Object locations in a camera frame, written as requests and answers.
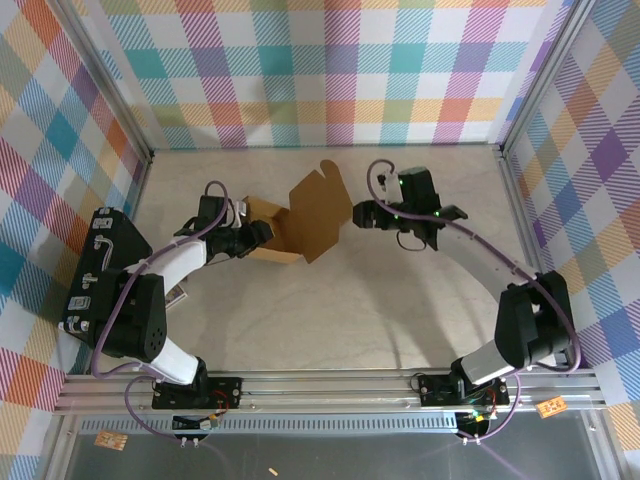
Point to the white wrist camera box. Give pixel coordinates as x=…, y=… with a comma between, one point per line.
x=389, y=181
x=238, y=211

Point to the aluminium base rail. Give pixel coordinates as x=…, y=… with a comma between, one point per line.
x=325, y=390

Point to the aluminium frame post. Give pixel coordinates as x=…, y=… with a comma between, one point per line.
x=543, y=75
x=114, y=90

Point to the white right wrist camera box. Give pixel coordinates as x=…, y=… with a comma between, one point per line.
x=389, y=181

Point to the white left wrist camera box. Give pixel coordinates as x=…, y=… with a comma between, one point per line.
x=238, y=211

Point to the black connector bracket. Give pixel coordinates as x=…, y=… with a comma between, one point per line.
x=470, y=425
x=187, y=424

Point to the small purple yellow card box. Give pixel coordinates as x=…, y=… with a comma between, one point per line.
x=177, y=296

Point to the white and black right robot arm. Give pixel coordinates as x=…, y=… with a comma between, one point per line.
x=535, y=320

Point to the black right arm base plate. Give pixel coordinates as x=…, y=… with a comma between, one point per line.
x=435, y=390

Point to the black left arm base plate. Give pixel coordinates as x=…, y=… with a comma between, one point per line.
x=225, y=390

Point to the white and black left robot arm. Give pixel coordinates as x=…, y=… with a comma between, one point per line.
x=175, y=260

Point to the brown cardboard paper box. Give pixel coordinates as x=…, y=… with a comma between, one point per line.
x=320, y=220

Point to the orange sticker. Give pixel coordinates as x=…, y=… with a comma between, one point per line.
x=551, y=407
x=110, y=440

